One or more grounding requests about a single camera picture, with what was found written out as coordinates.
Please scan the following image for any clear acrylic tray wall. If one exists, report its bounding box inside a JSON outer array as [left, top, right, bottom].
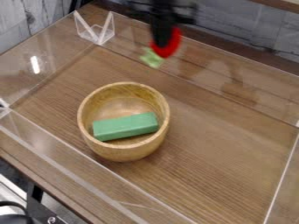
[[0, 7, 299, 224]]

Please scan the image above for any black table leg bracket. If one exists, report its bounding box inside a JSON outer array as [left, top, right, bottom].
[[26, 182, 77, 224]]

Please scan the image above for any round wooden bowl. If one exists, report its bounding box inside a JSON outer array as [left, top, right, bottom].
[[78, 82, 172, 162]]

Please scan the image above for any red plush strawberry fruit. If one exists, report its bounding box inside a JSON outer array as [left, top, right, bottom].
[[139, 27, 184, 68]]

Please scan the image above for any green rectangular block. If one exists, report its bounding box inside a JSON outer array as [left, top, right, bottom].
[[93, 112, 160, 142]]

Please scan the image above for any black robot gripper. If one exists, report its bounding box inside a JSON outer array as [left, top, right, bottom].
[[127, 0, 198, 48]]

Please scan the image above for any black cable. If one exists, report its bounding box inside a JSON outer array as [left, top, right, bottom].
[[0, 200, 34, 224]]

